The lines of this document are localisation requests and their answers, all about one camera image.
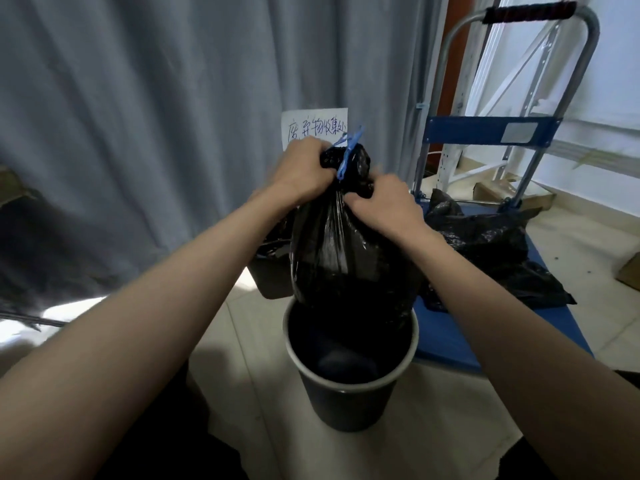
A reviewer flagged person's right hand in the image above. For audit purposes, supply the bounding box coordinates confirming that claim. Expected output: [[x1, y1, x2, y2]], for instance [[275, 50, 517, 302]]
[[343, 167, 432, 244]]

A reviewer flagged dark round trash bin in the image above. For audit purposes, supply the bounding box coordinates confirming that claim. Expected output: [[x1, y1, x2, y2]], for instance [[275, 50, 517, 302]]
[[282, 297, 420, 433]]

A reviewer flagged crumpled black garbage bag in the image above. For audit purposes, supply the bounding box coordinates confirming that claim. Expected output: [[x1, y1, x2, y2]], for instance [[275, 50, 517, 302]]
[[419, 189, 578, 313]]

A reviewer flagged blue platform hand cart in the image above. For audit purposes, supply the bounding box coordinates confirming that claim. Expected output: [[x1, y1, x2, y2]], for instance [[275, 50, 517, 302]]
[[410, 1, 601, 375]]

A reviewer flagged person's left forearm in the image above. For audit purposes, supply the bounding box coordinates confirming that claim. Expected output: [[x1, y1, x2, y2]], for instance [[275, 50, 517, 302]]
[[0, 184, 301, 480]]

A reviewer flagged black garbage bag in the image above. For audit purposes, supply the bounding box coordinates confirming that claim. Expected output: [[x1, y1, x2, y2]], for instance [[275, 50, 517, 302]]
[[419, 189, 578, 313], [289, 143, 426, 355]]

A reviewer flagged blue drawstring of garbage bag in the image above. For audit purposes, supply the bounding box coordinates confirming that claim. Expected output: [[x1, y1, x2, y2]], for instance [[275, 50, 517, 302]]
[[331, 126, 366, 182]]

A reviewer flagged brown cardboard box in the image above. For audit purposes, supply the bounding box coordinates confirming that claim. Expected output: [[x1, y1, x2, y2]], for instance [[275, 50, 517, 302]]
[[615, 252, 640, 291]]

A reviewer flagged dark square trash bin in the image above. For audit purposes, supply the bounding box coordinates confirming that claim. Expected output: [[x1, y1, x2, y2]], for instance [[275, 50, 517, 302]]
[[247, 210, 297, 300]]

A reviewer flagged person's right forearm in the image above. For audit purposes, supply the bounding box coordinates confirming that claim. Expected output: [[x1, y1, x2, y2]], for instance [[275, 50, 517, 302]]
[[400, 227, 640, 480]]

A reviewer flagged grey curtain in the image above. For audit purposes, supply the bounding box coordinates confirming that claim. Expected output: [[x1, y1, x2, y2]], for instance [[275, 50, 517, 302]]
[[0, 0, 451, 325]]

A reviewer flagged white handwritten paper sign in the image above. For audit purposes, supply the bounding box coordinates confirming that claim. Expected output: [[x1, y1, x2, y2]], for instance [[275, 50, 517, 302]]
[[280, 108, 349, 152]]

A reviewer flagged flat cardboard box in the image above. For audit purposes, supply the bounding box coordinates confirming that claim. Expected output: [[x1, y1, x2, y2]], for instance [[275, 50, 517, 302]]
[[472, 178, 557, 211]]

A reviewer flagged person's left hand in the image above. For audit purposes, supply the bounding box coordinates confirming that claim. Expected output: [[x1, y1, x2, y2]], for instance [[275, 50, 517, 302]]
[[267, 136, 337, 207]]

